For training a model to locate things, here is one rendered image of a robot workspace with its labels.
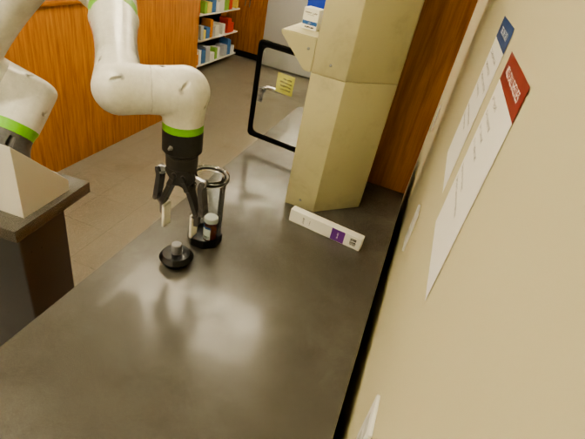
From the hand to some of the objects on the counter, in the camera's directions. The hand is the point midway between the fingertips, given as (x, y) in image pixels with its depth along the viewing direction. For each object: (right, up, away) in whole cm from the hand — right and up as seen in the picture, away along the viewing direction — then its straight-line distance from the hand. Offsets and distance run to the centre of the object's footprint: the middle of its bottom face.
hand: (179, 221), depth 112 cm
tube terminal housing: (+44, +10, +55) cm, 71 cm away
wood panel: (+54, +20, +73) cm, 93 cm away
